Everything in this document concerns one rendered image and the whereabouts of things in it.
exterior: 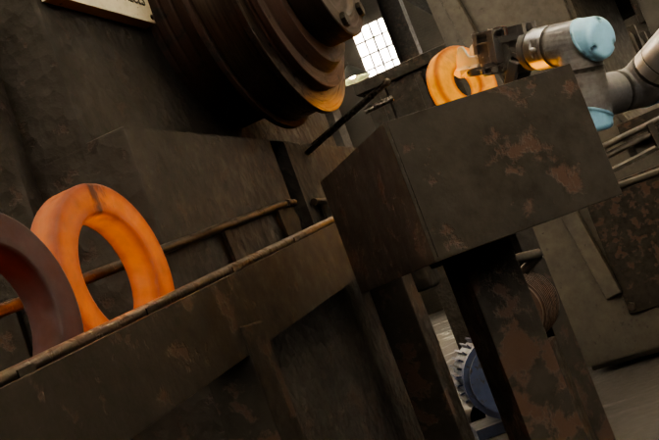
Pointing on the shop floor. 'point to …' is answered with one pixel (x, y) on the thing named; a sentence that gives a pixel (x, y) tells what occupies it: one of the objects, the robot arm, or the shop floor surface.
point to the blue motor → (476, 392)
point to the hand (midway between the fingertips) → (459, 75)
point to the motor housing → (547, 297)
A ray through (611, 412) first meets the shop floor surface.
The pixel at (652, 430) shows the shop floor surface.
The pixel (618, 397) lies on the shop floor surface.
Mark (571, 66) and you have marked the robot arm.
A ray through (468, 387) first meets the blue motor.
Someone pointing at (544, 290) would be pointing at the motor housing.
